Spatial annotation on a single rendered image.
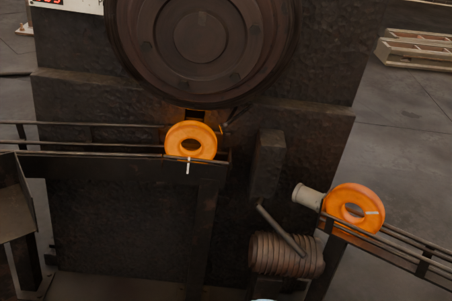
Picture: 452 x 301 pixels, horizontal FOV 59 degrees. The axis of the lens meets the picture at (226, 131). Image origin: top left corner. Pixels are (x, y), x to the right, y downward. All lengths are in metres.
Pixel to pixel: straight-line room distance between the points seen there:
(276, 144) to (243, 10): 0.43
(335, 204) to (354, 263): 0.90
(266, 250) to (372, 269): 0.91
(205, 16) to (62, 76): 0.54
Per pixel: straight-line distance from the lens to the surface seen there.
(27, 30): 4.04
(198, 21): 0.89
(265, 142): 1.15
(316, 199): 1.17
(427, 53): 4.57
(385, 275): 2.06
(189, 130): 1.15
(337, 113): 1.24
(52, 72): 1.29
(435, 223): 2.48
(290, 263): 1.25
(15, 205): 1.23
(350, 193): 1.12
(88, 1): 1.17
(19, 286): 1.82
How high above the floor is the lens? 1.43
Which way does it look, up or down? 33 degrees down
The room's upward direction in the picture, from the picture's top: 9 degrees clockwise
